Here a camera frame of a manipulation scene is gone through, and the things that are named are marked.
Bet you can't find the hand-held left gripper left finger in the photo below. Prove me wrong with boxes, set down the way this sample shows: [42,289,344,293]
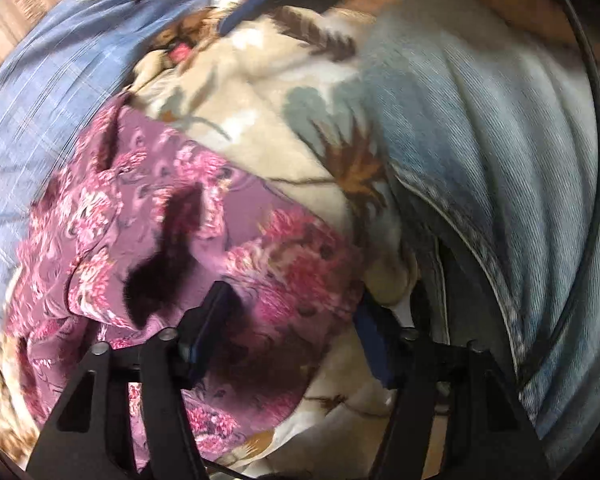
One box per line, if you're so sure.
[25,281,243,480]

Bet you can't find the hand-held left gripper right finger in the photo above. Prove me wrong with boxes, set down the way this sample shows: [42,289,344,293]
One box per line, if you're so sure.
[352,305,556,480]

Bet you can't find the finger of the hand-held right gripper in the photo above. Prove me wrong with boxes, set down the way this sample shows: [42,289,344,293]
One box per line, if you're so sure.
[221,0,291,35]

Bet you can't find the purple floral garment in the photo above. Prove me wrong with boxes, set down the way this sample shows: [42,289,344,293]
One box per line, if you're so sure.
[5,100,366,471]

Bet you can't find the beige leaf-print blanket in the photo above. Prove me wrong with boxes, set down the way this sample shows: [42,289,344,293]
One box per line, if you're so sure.
[0,0,461,480]

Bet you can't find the blue striped cloth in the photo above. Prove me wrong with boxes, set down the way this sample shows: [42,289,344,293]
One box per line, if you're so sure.
[0,0,261,361]

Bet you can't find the person's light denim jeans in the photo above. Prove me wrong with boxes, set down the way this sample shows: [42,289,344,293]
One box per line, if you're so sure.
[360,0,600,471]

